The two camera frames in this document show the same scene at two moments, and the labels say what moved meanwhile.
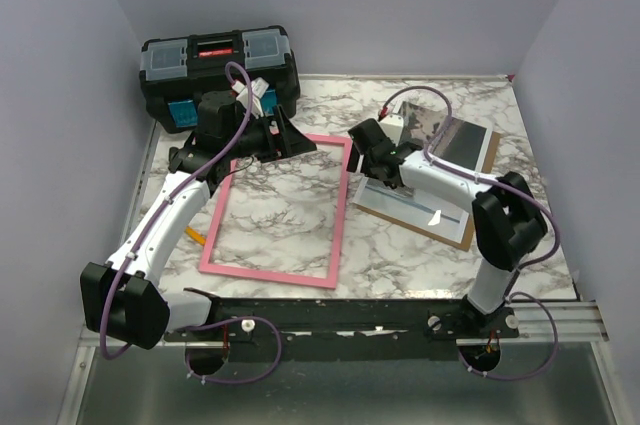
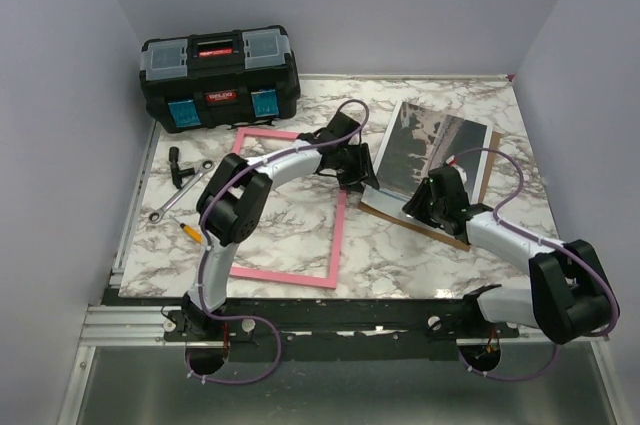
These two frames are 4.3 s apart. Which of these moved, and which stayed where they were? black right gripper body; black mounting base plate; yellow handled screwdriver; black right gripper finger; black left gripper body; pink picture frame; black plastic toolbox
Moved: black right gripper body; black right gripper finger; black left gripper body
Stayed: black mounting base plate; yellow handled screwdriver; black plastic toolbox; pink picture frame
